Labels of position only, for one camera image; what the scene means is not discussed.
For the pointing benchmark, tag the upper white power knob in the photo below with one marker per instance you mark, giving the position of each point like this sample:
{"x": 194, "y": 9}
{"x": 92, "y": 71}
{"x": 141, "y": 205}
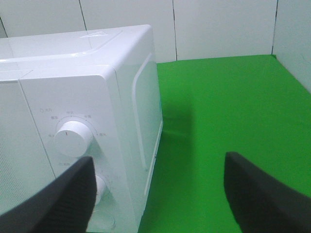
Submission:
{"x": 73, "y": 139}

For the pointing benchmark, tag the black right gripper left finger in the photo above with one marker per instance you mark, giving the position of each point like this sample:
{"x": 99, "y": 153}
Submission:
{"x": 63, "y": 206}

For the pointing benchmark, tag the white microwave door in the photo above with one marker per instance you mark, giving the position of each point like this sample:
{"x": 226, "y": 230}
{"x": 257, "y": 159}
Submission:
{"x": 24, "y": 166}

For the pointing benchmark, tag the white microwave oven body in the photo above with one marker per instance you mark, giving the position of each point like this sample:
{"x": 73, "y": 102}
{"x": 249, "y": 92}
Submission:
{"x": 106, "y": 79}

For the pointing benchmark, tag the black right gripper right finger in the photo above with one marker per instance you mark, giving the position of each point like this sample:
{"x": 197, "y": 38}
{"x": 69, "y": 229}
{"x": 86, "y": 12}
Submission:
{"x": 262, "y": 204}

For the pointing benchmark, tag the white timer knob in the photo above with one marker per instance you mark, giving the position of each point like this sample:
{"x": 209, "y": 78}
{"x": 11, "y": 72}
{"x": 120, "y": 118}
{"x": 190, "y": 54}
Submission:
{"x": 101, "y": 188}

